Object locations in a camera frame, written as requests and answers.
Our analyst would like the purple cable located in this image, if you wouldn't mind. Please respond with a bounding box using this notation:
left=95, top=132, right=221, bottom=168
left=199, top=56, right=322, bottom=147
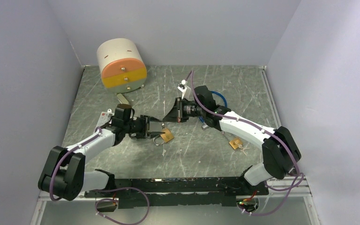
left=237, top=177, right=307, bottom=217
left=95, top=186, right=152, bottom=225

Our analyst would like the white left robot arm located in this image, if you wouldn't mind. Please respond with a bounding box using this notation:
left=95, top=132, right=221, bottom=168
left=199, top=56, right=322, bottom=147
left=37, top=104, right=163, bottom=201

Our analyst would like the blue cable lock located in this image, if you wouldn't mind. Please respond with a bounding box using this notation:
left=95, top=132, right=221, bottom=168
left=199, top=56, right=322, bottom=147
left=198, top=91, right=228, bottom=130

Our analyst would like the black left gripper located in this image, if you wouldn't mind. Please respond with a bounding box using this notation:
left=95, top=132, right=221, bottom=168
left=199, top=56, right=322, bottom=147
left=124, top=115, right=165, bottom=139

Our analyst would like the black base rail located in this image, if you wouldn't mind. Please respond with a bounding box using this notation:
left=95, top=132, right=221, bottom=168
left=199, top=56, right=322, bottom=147
left=84, top=177, right=269, bottom=209

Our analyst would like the plastic packaging card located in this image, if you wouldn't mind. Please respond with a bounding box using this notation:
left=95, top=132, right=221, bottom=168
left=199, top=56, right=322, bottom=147
left=97, top=109, right=113, bottom=127

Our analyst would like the long shackle brass padlock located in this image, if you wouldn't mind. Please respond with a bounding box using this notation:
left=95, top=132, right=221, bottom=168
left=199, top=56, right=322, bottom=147
left=222, top=132, right=243, bottom=150

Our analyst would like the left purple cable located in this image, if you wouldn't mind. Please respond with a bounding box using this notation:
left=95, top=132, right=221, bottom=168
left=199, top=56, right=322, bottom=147
left=95, top=186, right=152, bottom=225

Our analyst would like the beige cylinder drawer box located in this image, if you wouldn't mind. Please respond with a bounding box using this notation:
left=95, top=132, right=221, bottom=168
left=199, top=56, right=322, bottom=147
left=97, top=38, right=147, bottom=93

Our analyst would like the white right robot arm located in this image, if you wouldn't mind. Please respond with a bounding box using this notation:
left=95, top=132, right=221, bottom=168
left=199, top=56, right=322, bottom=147
left=163, top=85, right=301, bottom=195

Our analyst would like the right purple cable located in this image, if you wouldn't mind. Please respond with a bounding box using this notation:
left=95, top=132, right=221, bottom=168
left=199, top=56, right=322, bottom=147
left=237, top=177, right=307, bottom=217

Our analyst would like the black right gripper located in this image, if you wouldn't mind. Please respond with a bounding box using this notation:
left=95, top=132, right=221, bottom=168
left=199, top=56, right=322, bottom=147
left=163, top=97, right=205, bottom=123

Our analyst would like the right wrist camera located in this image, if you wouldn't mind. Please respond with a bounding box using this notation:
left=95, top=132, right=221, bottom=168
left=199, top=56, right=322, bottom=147
left=178, top=80, right=192, bottom=99

